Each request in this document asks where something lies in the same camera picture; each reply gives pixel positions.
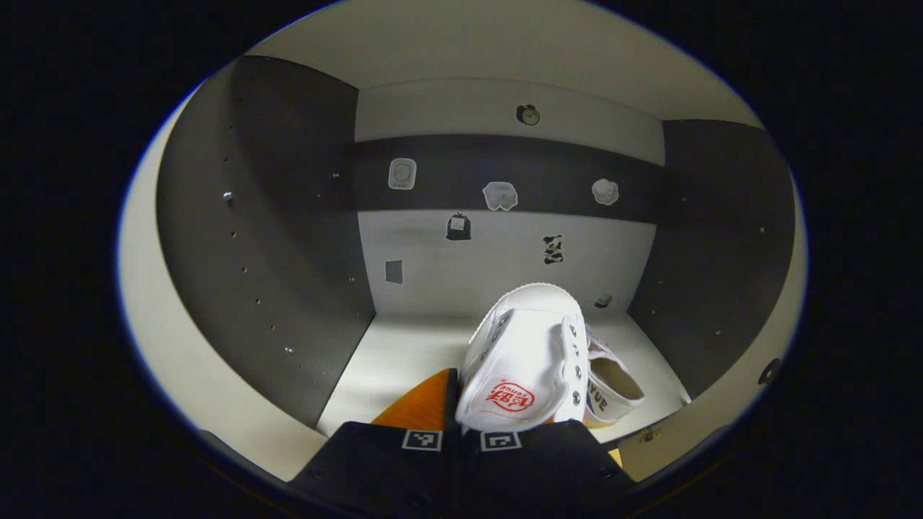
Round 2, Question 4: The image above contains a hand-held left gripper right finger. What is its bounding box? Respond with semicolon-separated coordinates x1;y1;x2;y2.
461;418;637;514

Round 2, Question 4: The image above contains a white shoe cabinet door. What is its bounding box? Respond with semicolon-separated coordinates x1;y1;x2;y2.
118;86;327;482
619;173;810;484

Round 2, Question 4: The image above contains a white canvas shoe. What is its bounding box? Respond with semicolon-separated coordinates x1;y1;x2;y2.
454;283;588;433
583;324;646;427

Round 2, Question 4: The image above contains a white shoe cabinet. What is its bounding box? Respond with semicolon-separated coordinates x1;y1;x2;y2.
119;0;808;484

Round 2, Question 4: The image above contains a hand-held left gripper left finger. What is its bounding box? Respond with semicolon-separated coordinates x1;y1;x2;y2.
288;368;462;514

